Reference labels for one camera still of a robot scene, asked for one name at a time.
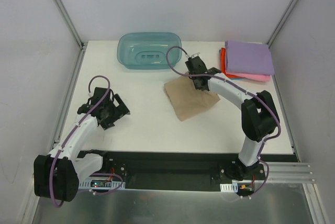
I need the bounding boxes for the beige t shirt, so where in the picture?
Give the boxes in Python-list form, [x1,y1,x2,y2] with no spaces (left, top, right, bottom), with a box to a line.
[164,76,220,121]

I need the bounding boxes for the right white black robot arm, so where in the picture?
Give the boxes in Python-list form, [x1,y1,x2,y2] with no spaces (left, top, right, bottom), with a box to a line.
[185,56,281,180]

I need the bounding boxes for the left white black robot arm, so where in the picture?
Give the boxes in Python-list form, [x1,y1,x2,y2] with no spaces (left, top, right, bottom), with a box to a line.
[33,87,130,202]

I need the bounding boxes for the folded orange t shirt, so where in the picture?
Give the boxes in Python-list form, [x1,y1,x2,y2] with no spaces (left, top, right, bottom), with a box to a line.
[220,48,242,80]

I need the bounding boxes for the folded teal t shirt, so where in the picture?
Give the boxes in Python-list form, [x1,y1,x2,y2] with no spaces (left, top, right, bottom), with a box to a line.
[231,77,245,81]

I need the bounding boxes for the folded purple t shirt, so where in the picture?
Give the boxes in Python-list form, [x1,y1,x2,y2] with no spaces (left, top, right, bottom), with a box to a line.
[225,40,274,75]

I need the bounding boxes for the folded pink t shirt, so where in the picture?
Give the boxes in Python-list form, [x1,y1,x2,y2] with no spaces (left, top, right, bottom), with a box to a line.
[226,72,271,82]

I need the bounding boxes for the teal plastic basin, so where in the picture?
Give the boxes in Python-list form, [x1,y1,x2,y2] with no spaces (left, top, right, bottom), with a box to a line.
[117,32,182,70]

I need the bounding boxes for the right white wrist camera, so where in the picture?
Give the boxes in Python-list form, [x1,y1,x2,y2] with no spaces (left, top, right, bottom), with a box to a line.
[185,52,200,59]

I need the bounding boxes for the left white cable duct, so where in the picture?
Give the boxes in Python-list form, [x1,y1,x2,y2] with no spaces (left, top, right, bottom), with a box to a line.
[79,179,126,190]

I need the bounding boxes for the white cable duct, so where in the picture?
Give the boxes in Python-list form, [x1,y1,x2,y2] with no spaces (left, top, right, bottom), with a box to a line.
[220,183,238,193]
[79,179,126,190]

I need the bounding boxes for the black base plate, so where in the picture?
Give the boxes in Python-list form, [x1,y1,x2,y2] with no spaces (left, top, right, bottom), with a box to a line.
[78,150,265,191]

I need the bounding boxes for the left aluminium frame post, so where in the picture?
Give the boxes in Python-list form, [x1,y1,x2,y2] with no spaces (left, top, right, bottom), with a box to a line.
[53,0,85,49]

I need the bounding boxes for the aluminium frame post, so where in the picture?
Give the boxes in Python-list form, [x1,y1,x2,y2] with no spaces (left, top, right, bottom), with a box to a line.
[267,0,299,48]
[53,0,85,49]

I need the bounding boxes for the right white cable duct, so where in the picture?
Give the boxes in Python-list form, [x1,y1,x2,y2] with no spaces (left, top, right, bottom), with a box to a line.
[220,183,238,193]

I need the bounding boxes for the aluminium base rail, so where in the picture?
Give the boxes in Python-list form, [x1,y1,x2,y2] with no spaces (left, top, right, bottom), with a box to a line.
[267,162,316,184]

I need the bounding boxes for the right aluminium frame post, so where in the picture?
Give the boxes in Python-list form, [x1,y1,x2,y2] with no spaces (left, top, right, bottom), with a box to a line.
[267,0,299,48]

